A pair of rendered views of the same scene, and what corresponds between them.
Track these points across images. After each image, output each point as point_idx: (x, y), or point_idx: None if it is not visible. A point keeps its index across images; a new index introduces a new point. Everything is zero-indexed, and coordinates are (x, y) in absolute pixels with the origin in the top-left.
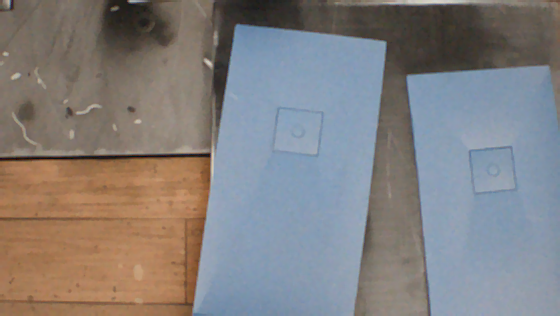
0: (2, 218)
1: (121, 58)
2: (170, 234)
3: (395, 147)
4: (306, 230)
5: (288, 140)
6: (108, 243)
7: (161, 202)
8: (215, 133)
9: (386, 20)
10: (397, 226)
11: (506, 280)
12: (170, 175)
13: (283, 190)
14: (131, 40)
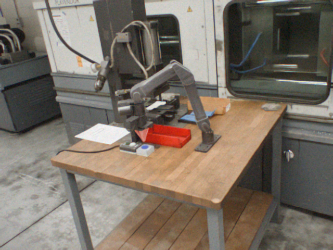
0: None
1: (177, 125)
2: (191, 125)
3: (194, 115)
4: None
5: (190, 117)
6: (190, 127)
7: (189, 125)
8: (187, 120)
9: (185, 114)
10: None
11: (206, 113)
12: (187, 125)
13: (193, 118)
14: (176, 125)
